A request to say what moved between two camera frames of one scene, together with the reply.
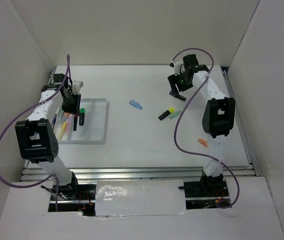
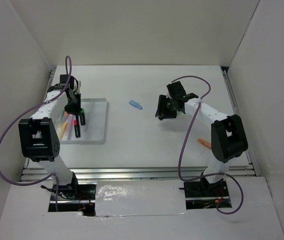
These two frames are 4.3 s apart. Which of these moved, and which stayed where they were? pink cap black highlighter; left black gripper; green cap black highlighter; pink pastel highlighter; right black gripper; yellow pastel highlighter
Moved: right black gripper; pink cap black highlighter
Stayed: left black gripper; yellow pastel highlighter; pink pastel highlighter; green cap black highlighter
